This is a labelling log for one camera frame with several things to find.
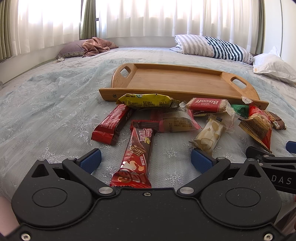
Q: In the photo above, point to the clear rice cake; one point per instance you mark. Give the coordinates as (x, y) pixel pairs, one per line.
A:
(173, 120)

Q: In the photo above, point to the red chocolate bar wrapper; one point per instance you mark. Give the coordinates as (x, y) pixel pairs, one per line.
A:
(108, 130)

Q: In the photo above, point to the red Biscoff biscuit pack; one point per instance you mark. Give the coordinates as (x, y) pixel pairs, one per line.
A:
(210, 105)

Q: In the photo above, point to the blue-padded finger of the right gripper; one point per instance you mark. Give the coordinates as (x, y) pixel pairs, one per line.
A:
(291, 146)
(258, 154)

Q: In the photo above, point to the wooden bamboo serving tray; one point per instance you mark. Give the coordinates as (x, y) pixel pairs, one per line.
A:
(180, 82)

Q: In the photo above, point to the green snack packet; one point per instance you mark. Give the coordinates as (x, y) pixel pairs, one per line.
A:
(242, 110)

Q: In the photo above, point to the green drape curtain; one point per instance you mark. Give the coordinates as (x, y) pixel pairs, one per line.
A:
(88, 20)

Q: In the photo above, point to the red-brown wafer bar wrapper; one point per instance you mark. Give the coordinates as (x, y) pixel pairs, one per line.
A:
(133, 169)

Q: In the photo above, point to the white pillow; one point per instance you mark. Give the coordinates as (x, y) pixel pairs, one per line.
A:
(272, 65)

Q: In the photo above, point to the brown almond chocolate bar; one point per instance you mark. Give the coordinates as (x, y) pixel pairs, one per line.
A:
(276, 121)

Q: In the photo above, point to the pink crumpled blanket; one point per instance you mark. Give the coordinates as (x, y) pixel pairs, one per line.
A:
(96, 46)

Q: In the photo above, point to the white cream candy bar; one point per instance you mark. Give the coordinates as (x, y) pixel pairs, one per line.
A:
(215, 127)

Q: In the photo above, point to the striped grey navy pillow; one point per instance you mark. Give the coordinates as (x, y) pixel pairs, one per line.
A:
(211, 47)

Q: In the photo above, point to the purple pillow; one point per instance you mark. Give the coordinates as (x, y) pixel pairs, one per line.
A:
(73, 49)

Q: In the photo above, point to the yellow white snack packet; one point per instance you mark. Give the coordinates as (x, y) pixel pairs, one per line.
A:
(150, 100)

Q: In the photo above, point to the red gold peanut packet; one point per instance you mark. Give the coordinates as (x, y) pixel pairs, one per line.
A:
(258, 126)

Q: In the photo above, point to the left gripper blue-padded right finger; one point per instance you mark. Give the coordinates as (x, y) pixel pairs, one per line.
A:
(211, 169)

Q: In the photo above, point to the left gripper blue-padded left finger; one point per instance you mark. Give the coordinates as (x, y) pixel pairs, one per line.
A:
(81, 170)

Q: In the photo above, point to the white sheer curtain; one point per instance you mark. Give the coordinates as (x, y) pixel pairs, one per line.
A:
(36, 25)

